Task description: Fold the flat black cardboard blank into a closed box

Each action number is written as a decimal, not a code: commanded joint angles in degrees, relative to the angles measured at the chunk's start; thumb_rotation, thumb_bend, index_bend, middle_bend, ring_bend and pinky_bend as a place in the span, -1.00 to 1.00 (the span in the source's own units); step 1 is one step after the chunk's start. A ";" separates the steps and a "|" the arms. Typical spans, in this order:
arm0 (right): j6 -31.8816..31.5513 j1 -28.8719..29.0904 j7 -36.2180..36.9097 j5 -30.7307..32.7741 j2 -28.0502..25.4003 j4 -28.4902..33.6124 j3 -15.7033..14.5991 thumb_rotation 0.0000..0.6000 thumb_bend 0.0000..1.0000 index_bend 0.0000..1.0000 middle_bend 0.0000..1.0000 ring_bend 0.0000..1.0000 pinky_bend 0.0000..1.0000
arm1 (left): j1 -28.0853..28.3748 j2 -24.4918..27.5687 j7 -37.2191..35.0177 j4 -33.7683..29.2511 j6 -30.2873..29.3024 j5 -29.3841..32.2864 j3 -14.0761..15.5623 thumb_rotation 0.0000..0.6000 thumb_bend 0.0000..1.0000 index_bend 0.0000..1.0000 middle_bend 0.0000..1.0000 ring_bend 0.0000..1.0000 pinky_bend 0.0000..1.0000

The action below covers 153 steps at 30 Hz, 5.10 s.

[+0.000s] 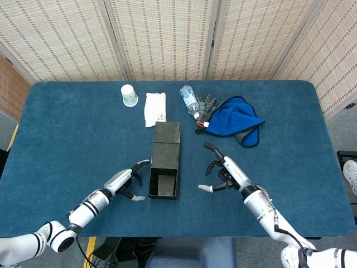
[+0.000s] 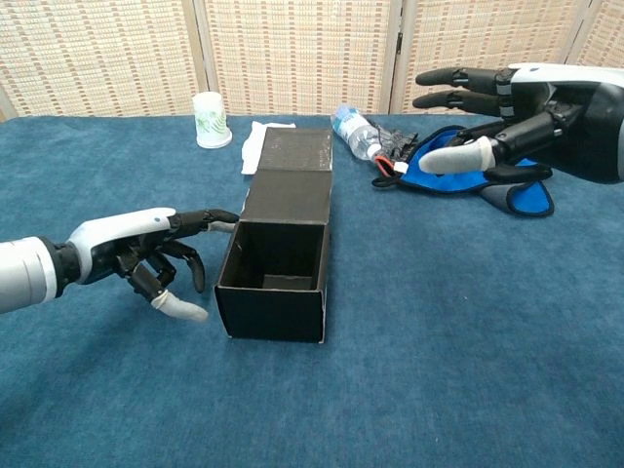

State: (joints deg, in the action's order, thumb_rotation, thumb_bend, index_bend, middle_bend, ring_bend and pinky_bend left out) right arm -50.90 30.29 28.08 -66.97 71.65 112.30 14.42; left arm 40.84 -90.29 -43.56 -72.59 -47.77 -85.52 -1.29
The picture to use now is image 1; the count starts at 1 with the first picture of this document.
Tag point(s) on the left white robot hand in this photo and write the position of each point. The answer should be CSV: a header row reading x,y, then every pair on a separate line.
x,y
120,180

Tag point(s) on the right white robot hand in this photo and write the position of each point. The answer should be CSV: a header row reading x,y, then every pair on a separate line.
x,y
235,173

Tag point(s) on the black cardboard box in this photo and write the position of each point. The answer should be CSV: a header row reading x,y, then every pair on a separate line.
x,y
166,156

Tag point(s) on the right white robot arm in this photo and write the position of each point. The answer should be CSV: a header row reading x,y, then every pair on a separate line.
x,y
262,209

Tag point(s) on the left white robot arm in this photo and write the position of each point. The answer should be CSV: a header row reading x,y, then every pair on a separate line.
x,y
83,212

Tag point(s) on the blue carpeted table surface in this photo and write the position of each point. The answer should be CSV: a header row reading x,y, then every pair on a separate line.
x,y
69,139

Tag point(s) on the blue microfibre cloth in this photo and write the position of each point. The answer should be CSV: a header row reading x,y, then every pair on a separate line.
x,y
231,120

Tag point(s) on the grey knit work gloves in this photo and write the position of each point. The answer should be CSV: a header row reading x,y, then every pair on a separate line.
x,y
205,107

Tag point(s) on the yellow floor tape strip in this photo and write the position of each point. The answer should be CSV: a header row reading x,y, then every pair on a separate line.
x,y
90,248
12,138

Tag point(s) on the white tissue packet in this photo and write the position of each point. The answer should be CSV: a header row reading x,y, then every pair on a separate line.
x,y
154,109

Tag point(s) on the white paper cup green print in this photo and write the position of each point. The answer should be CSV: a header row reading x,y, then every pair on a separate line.
x,y
129,96

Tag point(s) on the clear plastic water bottle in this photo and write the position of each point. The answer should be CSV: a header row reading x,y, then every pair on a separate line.
x,y
189,100

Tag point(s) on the blue-grey padded seat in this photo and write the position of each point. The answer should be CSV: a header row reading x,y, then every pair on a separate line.
x,y
195,254

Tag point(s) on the white sneaker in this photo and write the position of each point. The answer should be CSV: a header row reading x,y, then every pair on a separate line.
x,y
351,173

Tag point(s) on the black equipment case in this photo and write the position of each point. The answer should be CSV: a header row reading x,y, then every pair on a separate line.
x,y
3,162

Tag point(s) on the brown woven screen panel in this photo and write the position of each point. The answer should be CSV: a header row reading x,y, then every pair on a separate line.
x,y
11,89

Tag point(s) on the beige woven folding screen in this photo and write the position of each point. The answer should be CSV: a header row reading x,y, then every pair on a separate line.
x,y
167,42

